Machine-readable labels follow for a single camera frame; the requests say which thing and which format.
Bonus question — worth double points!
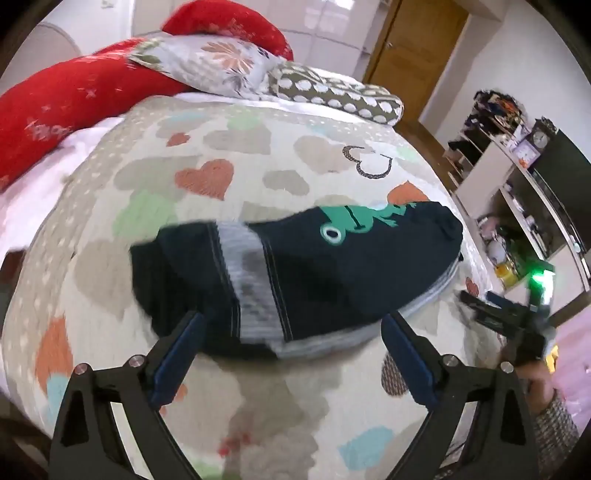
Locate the cluttered storage rack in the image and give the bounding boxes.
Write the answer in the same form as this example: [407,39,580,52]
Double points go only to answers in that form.
[445,88,530,185]

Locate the floral grey pillow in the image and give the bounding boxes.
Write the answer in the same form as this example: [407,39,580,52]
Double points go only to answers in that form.
[127,34,287,99]

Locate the person's right forearm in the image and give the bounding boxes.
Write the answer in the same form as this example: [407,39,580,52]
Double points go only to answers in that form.
[519,364,583,480]

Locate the black television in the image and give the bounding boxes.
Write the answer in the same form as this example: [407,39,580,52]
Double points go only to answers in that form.
[510,129,591,259]

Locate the olive polka-dot bolster pillow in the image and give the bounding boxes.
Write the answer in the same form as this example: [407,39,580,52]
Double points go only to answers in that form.
[268,62,404,126]

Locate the glossy white wardrobe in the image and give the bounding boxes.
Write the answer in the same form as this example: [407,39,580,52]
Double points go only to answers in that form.
[131,0,384,54]

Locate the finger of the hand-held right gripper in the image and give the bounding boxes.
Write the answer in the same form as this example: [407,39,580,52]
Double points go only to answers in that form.
[485,290,529,319]
[458,289,513,334]

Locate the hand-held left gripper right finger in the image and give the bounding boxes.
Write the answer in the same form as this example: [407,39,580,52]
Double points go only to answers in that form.
[379,311,543,480]

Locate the heart-patterned quilt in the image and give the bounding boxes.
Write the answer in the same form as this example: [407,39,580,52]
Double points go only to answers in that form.
[0,95,522,480]

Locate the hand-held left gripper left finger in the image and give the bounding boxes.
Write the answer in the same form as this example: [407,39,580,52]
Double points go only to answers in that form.
[48,310,207,480]

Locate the white bed sheet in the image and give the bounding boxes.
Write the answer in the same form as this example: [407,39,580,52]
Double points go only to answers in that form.
[0,90,324,252]

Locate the dark ornate table clock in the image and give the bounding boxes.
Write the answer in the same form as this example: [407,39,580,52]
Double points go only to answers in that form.
[530,117,556,152]

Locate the dark navy pants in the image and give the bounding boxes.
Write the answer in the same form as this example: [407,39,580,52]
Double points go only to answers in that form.
[130,200,464,361]

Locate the small desk calendar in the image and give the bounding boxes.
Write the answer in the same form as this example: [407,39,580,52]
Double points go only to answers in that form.
[514,138,539,168]

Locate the wooden door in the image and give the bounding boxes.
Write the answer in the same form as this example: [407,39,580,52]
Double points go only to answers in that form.
[362,0,469,93]

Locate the arched grey headboard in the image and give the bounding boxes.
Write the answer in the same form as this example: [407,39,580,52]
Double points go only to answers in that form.
[11,23,86,75]

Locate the white shelf unit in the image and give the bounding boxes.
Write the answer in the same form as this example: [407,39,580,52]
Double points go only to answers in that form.
[445,124,591,324]

